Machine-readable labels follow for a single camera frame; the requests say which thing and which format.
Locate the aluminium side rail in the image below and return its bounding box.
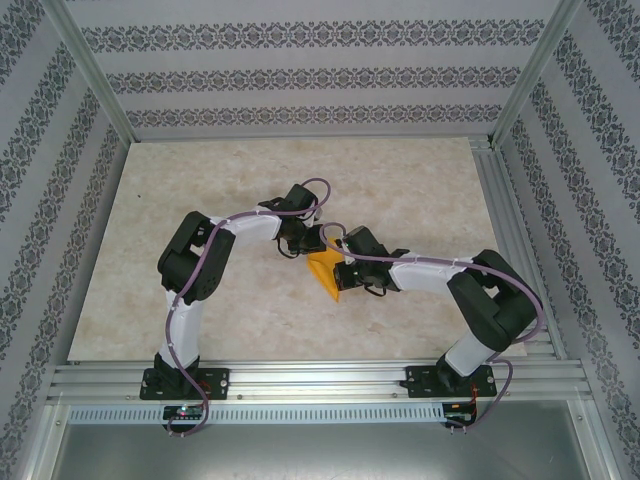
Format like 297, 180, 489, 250
468, 138, 570, 362

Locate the orange cloth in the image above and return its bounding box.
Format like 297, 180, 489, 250
305, 236, 353, 305

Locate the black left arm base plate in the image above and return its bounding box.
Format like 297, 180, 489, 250
139, 366, 232, 402

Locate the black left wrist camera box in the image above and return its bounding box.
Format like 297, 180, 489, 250
283, 183, 320, 216

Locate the slotted grey cable duct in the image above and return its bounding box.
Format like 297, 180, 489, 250
66, 401, 447, 425

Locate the circuit board with green light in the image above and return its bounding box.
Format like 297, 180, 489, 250
163, 405, 206, 421

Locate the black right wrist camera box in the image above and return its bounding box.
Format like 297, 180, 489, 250
343, 225, 389, 262

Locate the aluminium frame post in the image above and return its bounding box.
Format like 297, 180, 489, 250
46, 0, 137, 145
488, 0, 585, 147

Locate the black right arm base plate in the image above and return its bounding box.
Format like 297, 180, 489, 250
405, 364, 498, 400

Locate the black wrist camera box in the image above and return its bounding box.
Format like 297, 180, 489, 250
343, 225, 389, 262
283, 183, 320, 216

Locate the long aluminium mounting rail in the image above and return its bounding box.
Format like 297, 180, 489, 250
46, 360, 587, 403

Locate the circuit board with red wire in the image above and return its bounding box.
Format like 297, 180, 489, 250
443, 401, 477, 420

